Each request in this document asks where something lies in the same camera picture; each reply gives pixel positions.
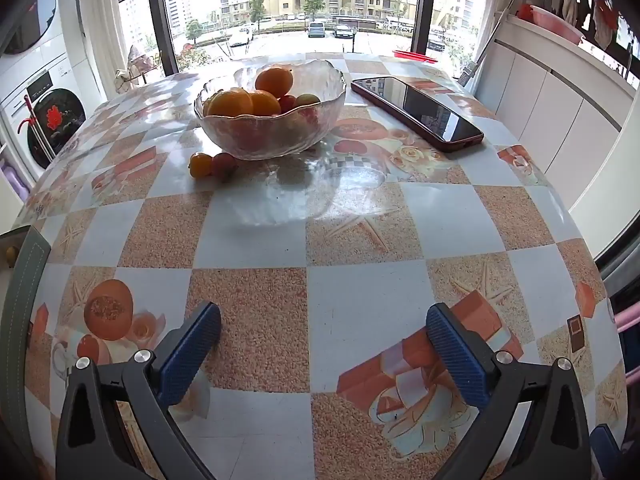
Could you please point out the white washing machine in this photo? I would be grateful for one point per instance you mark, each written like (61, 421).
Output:
(42, 108)

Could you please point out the small orange tomato beside bowl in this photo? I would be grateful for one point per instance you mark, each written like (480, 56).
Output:
(200, 165)

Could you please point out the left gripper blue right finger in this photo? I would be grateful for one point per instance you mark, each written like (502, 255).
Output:
(554, 440)

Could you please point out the red plastic basin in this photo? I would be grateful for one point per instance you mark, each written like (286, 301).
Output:
(549, 21)

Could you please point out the white upper dryer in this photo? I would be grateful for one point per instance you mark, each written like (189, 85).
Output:
(49, 29)

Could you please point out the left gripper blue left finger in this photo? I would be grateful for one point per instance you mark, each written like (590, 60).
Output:
(93, 442)

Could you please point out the red tomato beside bowl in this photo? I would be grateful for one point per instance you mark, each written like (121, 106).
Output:
(223, 166)

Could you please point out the orange at bowl front left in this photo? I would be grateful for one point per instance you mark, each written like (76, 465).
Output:
(229, 103)

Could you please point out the clear glass fruit bowl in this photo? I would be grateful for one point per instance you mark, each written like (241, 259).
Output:
(277, 127)

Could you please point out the orange on top in bowl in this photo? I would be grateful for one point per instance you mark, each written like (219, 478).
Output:
(276, 80)

